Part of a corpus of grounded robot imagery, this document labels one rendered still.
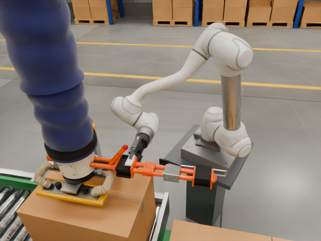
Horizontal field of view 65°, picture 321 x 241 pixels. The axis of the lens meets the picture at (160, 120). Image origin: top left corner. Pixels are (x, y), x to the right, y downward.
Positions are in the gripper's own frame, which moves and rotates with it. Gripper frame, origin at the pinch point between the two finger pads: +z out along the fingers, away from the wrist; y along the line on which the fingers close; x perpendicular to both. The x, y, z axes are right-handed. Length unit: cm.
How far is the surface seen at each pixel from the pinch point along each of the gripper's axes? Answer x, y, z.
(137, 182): 2.1, 23.2, -11.0
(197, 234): -32, 64, -12
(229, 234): -51, 64, -16
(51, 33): 17, -62, 7
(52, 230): 38, 33, 19
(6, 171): 120, 59, -32
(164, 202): -8, 57, -27
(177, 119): 15, 117, -212
